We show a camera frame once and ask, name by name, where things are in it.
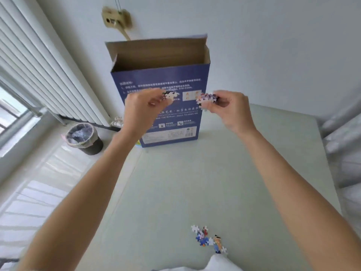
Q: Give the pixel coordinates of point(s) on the person's right hand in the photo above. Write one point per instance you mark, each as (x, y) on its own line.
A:
(235, 112)

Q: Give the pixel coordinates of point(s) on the person's left hand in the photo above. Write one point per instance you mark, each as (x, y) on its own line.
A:
(139, 114)

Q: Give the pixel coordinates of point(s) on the person's left thumb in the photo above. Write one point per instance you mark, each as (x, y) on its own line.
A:
(162, 102)

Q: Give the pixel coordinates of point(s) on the person's right thumb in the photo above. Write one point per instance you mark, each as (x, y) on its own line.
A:
(222, 103)

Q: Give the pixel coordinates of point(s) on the white puzzle piece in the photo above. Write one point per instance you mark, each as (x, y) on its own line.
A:
(172, 95)

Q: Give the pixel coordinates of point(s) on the purple joined puzzle pieces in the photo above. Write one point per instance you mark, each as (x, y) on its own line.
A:
(207, 97)

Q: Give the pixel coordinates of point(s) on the person's right forearm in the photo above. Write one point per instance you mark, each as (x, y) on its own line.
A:
(299, 206)

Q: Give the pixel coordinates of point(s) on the person's left forearm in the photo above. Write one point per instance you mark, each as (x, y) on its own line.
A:
(81, 206)

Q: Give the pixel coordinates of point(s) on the open blue puzzle box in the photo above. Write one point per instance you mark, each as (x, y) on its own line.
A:
(174, 76)

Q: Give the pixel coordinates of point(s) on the white radiator valve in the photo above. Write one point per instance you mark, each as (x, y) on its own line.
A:
(117, 121)

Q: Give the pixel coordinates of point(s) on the black radiator pipe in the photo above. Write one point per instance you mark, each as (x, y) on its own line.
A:
(93, 124)

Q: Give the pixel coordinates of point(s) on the dark round trash bin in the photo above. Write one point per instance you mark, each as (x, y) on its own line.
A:
(90, 145)

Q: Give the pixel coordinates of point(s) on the white bin liner bag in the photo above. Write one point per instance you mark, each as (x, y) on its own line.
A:
(80, 134)

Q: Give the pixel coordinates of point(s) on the white radiator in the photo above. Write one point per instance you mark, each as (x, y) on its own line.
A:
(42, 62)

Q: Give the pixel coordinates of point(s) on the white bed linen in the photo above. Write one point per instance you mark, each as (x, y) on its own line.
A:
(342, 155)

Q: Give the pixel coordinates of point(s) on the cluster of colourful puzzle pieces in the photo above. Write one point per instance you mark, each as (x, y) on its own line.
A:
(207, 239)

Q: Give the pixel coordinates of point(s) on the person's white garment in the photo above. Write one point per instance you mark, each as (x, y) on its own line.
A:
(208, 265)

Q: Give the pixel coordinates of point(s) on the beige wall socket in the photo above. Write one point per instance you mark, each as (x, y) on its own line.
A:
(114, 17)

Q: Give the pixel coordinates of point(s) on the grey window frame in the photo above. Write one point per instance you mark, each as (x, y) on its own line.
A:
(17, 118)

